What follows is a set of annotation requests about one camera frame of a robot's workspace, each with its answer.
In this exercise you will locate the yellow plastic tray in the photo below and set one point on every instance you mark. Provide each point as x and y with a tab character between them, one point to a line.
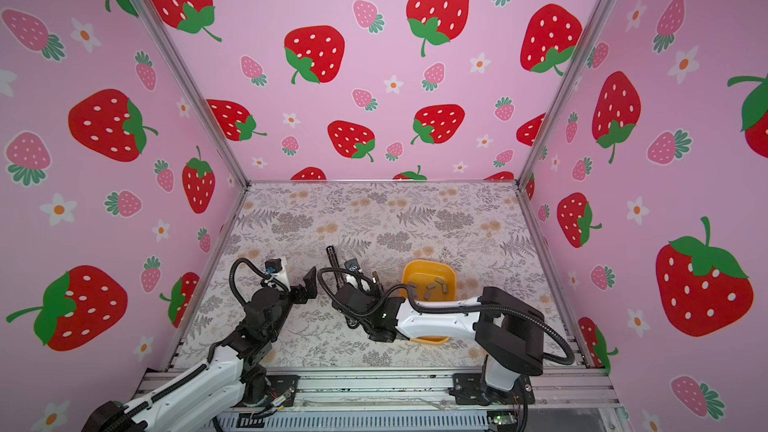
424	270

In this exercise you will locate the grey staple strips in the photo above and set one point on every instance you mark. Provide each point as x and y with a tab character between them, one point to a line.
430	291

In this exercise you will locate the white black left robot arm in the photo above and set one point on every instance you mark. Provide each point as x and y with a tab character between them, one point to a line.
232	373

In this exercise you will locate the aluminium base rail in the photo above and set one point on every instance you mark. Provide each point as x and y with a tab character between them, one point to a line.
399	399

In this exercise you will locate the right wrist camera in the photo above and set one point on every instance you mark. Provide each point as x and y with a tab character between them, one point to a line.
351	270

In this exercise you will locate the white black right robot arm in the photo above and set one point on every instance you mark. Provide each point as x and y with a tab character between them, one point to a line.
515	336

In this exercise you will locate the black long stapler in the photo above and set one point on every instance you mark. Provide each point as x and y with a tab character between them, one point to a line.
335	265

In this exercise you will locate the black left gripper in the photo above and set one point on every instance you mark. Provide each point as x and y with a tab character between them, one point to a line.
310	288

